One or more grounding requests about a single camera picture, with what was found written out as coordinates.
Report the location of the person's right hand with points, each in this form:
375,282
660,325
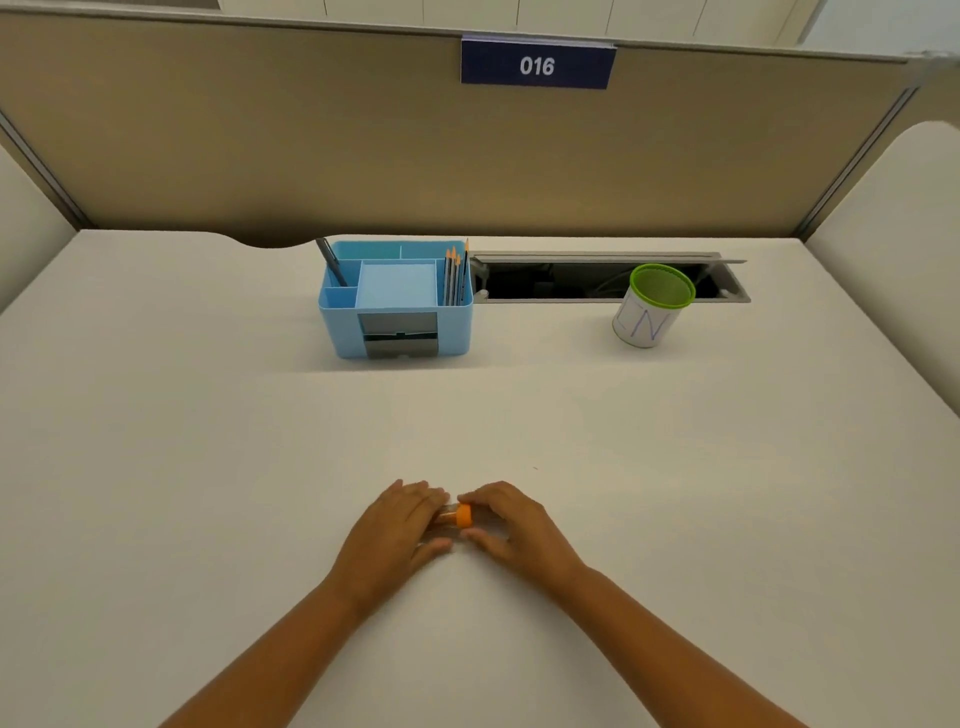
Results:
519,536

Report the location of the person's left hand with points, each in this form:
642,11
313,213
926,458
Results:
388,534

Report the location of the person's left thumb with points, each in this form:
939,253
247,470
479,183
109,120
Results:
433,551

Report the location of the person's right thumb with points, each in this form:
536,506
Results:
480,537

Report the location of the clear tube with orange cap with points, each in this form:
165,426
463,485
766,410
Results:
459,516

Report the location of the person's right forearm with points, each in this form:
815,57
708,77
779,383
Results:
679,652

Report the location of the person's left forearm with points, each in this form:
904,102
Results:
259,661

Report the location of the blue desk organizer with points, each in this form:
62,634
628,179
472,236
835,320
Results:
397,319

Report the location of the bundle of pencils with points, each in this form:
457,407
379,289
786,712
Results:
456,277

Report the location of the white note pad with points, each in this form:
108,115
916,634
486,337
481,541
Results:
397,285

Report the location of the white cup with green rim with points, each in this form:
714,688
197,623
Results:
651,307

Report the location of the grey pen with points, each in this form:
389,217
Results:
333,264

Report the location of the beige desk partition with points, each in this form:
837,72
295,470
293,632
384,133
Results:
457,135

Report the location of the dark blue number sign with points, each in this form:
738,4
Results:
537,63

